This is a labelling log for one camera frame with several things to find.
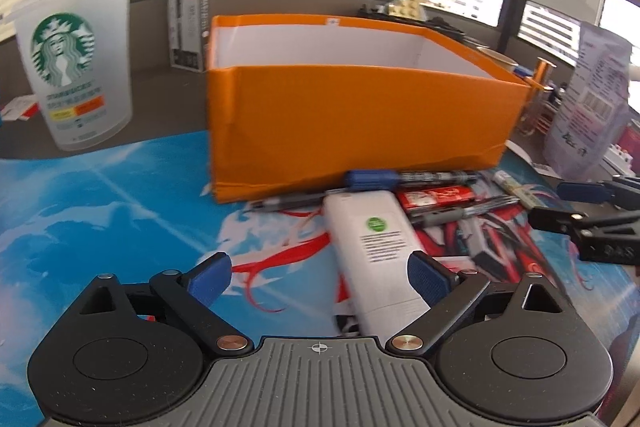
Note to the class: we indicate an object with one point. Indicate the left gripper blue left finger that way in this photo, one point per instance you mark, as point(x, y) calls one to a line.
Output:
point(210, 278)

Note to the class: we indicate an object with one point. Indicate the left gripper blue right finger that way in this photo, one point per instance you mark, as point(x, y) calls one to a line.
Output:
point(429, 278)

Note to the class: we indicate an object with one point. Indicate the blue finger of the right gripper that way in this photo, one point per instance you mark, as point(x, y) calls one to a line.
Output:
point(584, 192)

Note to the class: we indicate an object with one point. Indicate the black marker pen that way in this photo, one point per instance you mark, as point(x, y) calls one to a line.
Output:
point(442, 216)

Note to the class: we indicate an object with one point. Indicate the white power bank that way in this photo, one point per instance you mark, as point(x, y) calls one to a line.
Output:
point(373, 240)

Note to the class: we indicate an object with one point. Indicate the red playing card box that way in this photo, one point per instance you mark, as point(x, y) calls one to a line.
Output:
point(416, 200)

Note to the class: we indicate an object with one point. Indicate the white circuit breaker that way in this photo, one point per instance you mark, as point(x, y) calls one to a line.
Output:
point(617, 161)

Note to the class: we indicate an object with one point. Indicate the purple white plastic pouch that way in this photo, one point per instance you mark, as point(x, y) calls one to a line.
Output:
point(594, 107)

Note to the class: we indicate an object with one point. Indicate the gold perfume bottle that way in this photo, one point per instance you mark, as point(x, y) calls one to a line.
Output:
point(539, 90)

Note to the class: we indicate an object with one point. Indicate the grey black pen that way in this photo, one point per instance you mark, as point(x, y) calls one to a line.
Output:
point(288, 202)

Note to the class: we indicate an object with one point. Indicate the blue capped black pen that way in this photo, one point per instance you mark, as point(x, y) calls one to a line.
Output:
point(382, 179)

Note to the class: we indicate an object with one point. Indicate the beige paper cup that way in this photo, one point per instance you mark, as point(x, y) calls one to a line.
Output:
point(497, 59)

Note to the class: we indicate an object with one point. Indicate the orange cardboard box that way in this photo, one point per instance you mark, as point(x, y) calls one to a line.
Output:
point(295, 101)

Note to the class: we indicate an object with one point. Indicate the black mesh desk organizer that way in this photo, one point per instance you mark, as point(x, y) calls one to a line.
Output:
point(435, 23)

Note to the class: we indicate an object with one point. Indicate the yellow toy brick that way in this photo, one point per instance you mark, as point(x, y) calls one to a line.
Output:
point(408, 9)

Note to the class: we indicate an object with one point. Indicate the red white paper leaflet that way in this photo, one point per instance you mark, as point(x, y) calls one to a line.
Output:
point(21, 108)

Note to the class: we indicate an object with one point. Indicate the frosted Starbucks plastic cup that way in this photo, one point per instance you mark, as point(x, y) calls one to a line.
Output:
point(76, 57)

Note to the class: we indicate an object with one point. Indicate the black pen box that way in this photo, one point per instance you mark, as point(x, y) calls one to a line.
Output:
point(188, 31)

